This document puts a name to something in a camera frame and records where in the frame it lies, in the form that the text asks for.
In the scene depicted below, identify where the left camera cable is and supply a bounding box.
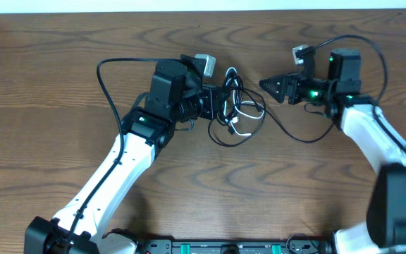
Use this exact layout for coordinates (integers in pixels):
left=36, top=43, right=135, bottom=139
left=63, top=58, right=176, bottom=254

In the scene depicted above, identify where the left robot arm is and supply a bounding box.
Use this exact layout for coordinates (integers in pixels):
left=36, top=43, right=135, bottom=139
left=24, top=54, right=228, bottom=253

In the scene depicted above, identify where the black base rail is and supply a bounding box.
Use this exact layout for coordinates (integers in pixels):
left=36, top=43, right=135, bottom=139
left=135, top=236, right=337, bottom=254

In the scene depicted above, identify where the white usb cable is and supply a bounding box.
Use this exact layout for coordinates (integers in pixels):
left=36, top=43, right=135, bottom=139
left=222, top=66, right=266, bottom=138

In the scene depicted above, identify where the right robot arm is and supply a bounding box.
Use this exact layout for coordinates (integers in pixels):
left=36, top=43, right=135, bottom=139
left=259, top=46, right=406, bottom=253

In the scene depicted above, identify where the black usb cable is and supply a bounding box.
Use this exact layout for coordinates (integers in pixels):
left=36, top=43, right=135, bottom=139
left=207, top=73, right=336, bottom=148

